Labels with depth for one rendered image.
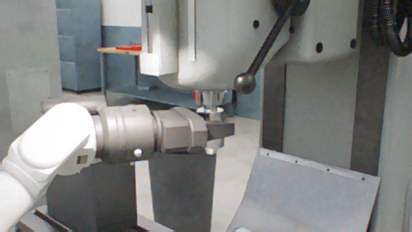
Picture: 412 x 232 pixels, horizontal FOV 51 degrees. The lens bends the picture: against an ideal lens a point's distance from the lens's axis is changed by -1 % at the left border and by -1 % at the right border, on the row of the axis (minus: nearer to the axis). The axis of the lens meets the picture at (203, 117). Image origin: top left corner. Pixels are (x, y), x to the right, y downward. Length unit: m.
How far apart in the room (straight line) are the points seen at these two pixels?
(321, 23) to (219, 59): 0.21
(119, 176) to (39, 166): 0.44
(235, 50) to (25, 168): 0.32
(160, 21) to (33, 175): 0.26
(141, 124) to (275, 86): 0.51
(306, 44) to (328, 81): 0.30
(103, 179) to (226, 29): 0.51
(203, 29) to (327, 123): 0.51
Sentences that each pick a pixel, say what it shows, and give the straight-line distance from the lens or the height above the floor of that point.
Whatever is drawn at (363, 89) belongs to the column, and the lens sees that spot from 0.97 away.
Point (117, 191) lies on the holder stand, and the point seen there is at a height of 1.03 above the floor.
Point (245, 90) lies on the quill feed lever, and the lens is 0.56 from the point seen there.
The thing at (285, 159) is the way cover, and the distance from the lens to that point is 1.09.
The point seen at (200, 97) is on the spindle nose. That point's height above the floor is 1.29.
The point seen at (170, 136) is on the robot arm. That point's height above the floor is 1.24.
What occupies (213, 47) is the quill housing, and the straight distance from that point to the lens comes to 0.60.
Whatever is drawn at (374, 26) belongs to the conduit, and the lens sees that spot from 0.79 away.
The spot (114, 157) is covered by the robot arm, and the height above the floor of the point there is 1.22.
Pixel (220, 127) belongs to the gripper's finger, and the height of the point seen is 1.25.
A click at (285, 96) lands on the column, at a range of 1.07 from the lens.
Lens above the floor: 1.43
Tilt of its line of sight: 14 degrees down
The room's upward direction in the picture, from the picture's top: straight up
